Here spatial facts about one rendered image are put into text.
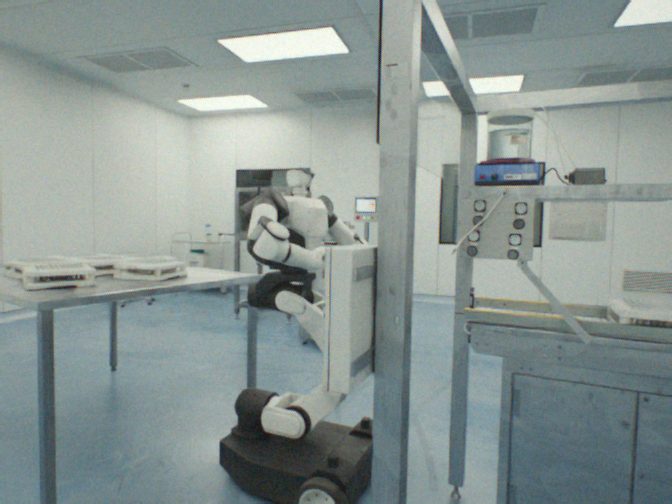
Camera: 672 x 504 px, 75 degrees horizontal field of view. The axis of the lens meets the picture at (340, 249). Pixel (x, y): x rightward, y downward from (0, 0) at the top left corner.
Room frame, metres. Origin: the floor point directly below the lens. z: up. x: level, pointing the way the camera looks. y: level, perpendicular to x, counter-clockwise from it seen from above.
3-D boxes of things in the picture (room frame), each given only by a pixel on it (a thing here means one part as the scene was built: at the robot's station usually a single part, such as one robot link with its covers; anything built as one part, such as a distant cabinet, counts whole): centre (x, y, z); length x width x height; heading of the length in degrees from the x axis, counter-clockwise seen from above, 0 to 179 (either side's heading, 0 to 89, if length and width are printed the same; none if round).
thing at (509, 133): (1.50, -0.56, 1.43); 0.15 x 0.15 x 0.19
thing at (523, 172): (1.50, -0.56, 1.29); 0.21 x 0.20 x 0.09; 156
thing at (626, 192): (1.47, -0.75, 1.22); 0.62 x 0.38 x 0.04; 66
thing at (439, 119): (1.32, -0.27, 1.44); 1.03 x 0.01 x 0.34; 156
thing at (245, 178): (7.17, 1.14, 1.43); 1.32 x 0.01 x 1.11; 73
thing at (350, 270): (0.84, -0.03, 0.94); 0.17 x 0.06 x 0.26; 156
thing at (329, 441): (1.86, 0.17, 0.19); 0.64 x 0.52 x 0.33; 66
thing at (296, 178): (1.86, 0.18, 1.29); 0.10 x 0.07 x 0.09; 156
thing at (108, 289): (2.36, 1.35, 0.81); 1.50 x 1.10 x 0.04; 56
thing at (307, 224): (1.89, 0.23, 1.09); 0.34 x 0.30 x 0.36; 156
